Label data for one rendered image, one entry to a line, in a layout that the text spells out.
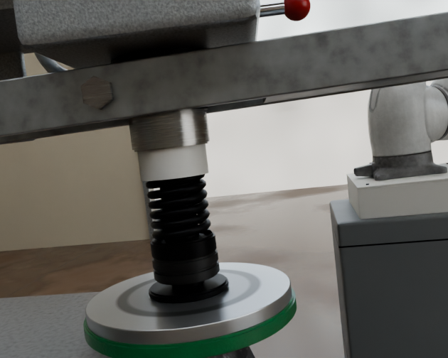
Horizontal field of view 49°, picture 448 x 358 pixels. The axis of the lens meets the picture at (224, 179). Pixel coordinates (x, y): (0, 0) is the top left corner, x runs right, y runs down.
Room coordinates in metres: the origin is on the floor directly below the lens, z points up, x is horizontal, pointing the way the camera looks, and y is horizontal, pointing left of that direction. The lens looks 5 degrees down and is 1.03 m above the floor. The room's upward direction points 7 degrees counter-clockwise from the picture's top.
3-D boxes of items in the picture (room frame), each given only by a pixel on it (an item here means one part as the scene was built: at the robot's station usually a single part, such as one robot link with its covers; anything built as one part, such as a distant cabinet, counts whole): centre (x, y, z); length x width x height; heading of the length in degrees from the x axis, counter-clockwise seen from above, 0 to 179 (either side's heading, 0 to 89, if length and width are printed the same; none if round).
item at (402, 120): (1.34, -0.50, 1.05); 0.18 x 0.16 x 0.22; 104
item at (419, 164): (1.34, -0.47, 0.91); 0.22 x 0.18 x 0.06; 84
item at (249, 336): (0.51, 0.05, 0.87); 0.22 x 0.22 x 0.04
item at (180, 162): (0.51, 0.05, 1.02); 0.07 x 0.07 x 0.04
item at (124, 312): (0.51, 0.05, 0.87); 0.21 x 0.21 x 0.01
